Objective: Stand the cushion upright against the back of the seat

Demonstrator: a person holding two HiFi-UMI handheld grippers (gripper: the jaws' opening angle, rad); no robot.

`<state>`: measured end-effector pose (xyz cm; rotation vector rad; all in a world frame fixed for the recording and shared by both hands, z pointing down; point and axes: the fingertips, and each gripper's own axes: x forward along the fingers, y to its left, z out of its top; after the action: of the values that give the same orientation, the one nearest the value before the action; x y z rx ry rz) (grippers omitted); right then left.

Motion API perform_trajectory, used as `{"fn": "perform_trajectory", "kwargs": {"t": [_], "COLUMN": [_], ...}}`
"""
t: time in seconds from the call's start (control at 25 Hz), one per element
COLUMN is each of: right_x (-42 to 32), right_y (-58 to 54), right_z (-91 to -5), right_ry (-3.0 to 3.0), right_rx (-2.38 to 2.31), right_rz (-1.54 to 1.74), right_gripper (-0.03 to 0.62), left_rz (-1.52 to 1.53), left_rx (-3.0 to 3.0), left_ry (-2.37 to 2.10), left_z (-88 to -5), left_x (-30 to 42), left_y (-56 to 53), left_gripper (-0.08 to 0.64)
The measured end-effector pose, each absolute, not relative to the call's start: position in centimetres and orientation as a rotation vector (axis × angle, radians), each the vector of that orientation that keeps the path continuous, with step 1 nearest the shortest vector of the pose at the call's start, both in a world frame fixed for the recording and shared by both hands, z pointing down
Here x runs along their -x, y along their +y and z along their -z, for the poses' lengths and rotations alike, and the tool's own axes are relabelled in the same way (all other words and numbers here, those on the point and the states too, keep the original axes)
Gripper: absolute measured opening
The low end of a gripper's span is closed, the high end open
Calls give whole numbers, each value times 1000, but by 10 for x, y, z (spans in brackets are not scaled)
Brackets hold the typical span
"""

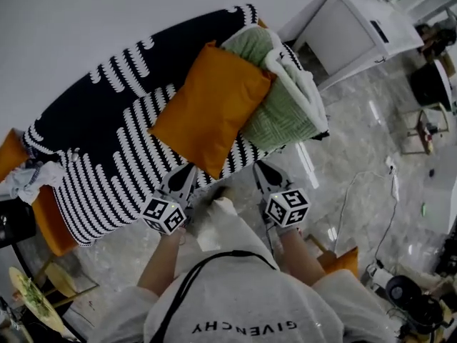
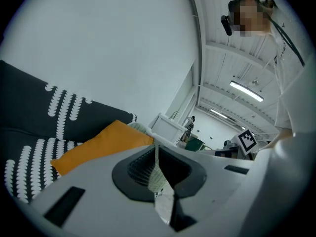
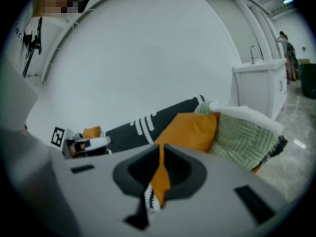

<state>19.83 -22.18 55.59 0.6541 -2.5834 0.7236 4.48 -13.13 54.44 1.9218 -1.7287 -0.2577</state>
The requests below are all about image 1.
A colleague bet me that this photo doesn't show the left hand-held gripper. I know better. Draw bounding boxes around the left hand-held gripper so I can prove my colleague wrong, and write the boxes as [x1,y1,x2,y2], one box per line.
[141,163,198,236]

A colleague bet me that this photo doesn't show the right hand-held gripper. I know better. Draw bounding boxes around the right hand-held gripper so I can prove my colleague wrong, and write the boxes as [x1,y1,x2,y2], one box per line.
[253,159,311,229]

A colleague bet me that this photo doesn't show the large orange cushion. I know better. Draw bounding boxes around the large orange cushion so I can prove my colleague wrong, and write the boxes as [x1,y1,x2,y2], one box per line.
[148,40,278,181]

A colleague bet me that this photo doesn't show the person's left forearm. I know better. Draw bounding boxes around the person's left forearm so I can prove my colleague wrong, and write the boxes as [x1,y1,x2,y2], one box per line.
[136,229,184,296]

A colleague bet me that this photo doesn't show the person's right forearm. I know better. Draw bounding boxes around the person's right forearm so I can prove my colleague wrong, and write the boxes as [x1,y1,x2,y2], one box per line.
[278,229,326,287]

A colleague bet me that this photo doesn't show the green quilted cushion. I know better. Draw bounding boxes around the green quilted cushion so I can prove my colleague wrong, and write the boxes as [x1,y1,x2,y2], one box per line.
[219,26,329,153]

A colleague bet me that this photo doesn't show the wooden lounge chair orange cushion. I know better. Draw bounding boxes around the wooden lounge chair orange cushion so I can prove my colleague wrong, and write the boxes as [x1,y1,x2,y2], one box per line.
[323,247,360,282]

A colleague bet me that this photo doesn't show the small orange cushion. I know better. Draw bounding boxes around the small orange cushion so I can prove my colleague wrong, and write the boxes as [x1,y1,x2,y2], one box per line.
[0,129,30,182]

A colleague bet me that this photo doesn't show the person's white trousers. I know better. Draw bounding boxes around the person's white trousers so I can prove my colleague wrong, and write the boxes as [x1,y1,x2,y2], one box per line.
[189,197,280,274]

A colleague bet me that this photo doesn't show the black white striped sofa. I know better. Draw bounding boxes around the black white striped sofa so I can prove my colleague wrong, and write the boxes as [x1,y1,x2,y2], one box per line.
[21,4,308,248]

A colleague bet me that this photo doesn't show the person's grey sweatshirt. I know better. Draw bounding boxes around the person's grey sweatshirt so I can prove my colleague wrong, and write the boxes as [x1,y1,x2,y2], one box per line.
[85,252,393,343]

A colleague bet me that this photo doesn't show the orange sofa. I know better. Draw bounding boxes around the orange sofa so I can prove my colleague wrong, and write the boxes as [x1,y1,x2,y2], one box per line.
[31,18,268,257]

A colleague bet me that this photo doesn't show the crumpled white clothes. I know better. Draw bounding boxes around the crumpled white clothes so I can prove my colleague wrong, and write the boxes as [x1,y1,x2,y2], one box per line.
[5,161,67,205]

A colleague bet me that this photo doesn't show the blue checked cloth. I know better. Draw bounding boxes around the blue checked cloth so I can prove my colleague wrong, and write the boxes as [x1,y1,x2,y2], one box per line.
[24,147,44,187]

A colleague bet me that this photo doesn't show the yellow stool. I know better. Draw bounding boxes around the yellow stool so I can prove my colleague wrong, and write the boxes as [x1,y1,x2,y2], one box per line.
[35,259,99,307]

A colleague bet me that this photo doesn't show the white sink cabinet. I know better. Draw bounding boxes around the white sink cabinet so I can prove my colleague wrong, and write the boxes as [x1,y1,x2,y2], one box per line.
[276,0,424,92]

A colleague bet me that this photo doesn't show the black low cabinet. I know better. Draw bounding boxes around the black low cabinet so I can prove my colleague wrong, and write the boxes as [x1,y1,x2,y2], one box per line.
[0,198,36,249]

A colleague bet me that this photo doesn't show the flower bouquet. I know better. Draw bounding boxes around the flower bouquet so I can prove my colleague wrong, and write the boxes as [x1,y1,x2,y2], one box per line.
[16,275,53,317]

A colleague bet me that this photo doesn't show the small black counter item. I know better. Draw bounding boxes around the small black counter item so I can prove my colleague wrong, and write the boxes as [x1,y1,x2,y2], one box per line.
[369,19,390,44]

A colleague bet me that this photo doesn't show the black round table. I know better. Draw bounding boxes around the black round table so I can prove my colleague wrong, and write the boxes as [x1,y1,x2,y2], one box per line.
[410,59,454,112]

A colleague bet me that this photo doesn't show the round wooden side table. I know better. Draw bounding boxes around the round wooden side table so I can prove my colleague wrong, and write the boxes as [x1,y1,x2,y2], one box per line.
[9,266,67,335]

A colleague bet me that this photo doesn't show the black chest cable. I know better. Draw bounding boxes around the black chest cable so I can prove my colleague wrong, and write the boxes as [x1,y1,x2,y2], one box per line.
[160,250,278,343]

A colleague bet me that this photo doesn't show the gold frame chair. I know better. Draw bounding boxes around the gold frame chair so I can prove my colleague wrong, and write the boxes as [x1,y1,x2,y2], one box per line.
[401,101,451,156]

